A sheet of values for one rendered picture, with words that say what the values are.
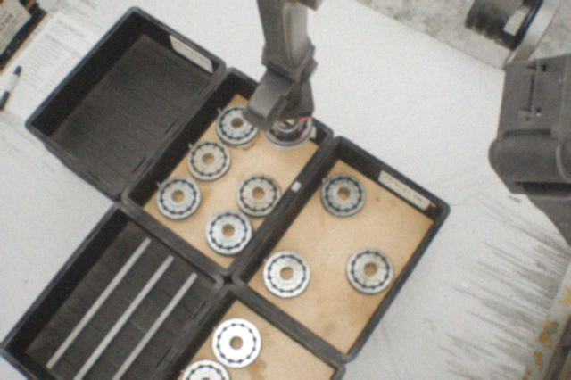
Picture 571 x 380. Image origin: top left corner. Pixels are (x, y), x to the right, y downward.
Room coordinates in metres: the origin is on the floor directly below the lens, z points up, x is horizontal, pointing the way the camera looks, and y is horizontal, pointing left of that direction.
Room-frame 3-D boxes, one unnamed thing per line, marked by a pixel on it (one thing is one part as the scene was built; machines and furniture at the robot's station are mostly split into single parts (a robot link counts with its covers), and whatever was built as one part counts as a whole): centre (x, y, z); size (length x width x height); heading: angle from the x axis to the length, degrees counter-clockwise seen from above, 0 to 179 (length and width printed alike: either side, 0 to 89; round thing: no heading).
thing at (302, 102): (0.51, 0.01, 1.16); 0.10 x 0.07 x 0.07; 96
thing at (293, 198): (0.28, -0.11, 0.92); 0.40 x 0.30 x 0.02; 143
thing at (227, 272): (0.46, 0.13, 0.92); 0.40 x 0.30 x 0.02; 143
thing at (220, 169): (0.50, 0.19, 0.86); 0.10 x 0.10 x 0.01
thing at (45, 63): (0.85, 0.67, 0.70); 0.33 x 0.23 x 0.01; 149
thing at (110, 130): (0.64, 0.37, 0.87); 0.40 x 0.30 x 0.11; 143
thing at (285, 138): (0.51, 0.00, 1.04); 0.10 x 0.10 x 0.01
